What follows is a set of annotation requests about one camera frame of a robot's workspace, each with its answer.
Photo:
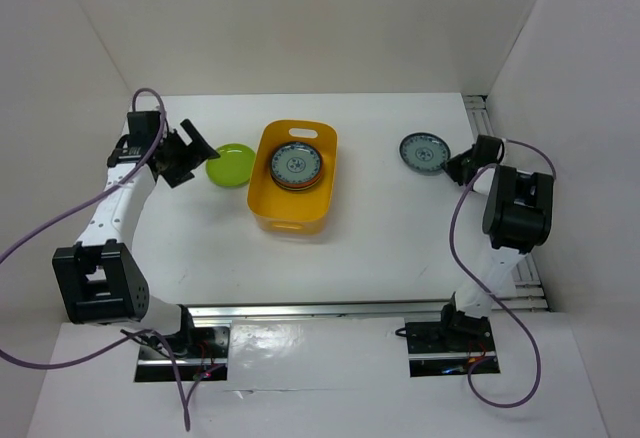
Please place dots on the aluminium rail front edge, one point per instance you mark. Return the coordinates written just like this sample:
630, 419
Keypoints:
317, 310

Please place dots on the orange plate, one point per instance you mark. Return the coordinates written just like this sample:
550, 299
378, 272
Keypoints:
318, 181
320, 173

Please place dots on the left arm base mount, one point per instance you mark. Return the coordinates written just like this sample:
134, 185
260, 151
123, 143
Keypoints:
170, 341

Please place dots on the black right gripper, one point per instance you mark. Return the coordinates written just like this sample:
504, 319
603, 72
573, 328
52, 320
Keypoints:
451, 165

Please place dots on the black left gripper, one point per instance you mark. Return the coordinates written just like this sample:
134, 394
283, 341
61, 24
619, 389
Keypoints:
193, 154

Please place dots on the green plate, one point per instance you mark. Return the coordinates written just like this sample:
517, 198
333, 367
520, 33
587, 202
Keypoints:
233, 167

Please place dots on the blue floral plate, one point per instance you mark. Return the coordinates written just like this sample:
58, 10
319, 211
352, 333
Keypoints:
424, 153
296, 149

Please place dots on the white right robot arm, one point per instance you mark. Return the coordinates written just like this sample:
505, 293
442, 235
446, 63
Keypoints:
517, 218

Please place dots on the yellow plastic bin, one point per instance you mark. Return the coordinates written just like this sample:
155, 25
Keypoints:
297, 212

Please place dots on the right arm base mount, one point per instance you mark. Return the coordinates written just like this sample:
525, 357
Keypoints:
453, 345

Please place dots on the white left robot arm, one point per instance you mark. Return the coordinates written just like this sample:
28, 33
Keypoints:
98, 277

